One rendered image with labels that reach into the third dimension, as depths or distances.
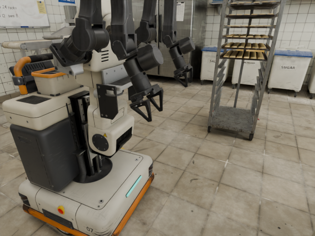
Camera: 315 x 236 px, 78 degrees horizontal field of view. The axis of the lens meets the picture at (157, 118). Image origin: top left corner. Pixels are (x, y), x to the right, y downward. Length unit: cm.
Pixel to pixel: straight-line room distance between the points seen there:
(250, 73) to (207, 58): 85
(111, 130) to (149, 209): 70
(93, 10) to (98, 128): 55
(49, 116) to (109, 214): 58
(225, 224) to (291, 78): 315
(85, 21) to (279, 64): 369
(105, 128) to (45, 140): 29
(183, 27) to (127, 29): 346
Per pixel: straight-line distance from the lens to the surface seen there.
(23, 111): 109
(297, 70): 413
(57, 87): 116
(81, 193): 127
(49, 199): 133
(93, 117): 101
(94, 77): 96
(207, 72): 427
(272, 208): 169
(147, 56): 61
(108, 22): 86
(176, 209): 149
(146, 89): 65
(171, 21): 104
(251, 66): 411
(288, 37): 471
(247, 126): 237
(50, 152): 114
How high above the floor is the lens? 114
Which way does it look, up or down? 25 degrees down
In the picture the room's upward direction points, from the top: straight up
